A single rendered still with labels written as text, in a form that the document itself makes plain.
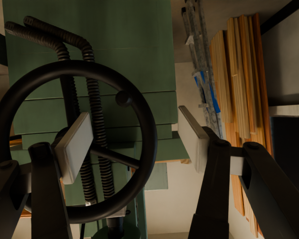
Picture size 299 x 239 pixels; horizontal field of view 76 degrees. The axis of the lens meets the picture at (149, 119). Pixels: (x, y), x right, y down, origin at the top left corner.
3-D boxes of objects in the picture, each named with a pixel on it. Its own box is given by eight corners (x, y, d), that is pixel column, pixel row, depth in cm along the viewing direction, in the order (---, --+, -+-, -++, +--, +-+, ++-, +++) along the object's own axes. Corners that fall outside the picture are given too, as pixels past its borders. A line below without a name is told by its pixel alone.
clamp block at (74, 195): (127, 160, 43) (130, 201, 43) (130, 150, 56) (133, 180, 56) (60, 166, 42) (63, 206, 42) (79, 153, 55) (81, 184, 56)
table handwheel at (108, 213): (59, 266, 32) (-60, 132, 30) (90, 207, 52) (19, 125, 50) (193, 155, 33) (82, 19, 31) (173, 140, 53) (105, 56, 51)
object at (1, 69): (-7, 29, 46) (-4, 62, 46) (24, 47, 58) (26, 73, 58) (-44, 30, 46) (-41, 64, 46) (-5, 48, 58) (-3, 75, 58)
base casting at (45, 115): (178, 90, 52) (180, 124, 52) (158, 103, 110) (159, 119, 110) (8, 101, 50) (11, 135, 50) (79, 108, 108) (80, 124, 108)
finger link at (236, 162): (219, 160, 11) (267, 156, 12) (194, 126, 16) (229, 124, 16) (217, 180, 12) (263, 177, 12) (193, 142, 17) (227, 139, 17)
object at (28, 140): (171, 124, 52) (172, 138, 52) (162, 121, 73) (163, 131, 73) (21, 134, 51) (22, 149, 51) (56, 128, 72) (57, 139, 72)
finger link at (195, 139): (199, 137, 13) (210, 136, 13) (177, 105, 19) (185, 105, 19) (197, 174, 14) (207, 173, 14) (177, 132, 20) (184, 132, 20)
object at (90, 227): (95, 203, 85) (98, 236, 86) (99, 195, 94) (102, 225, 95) (76, 205, 85) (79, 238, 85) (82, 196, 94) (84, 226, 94)
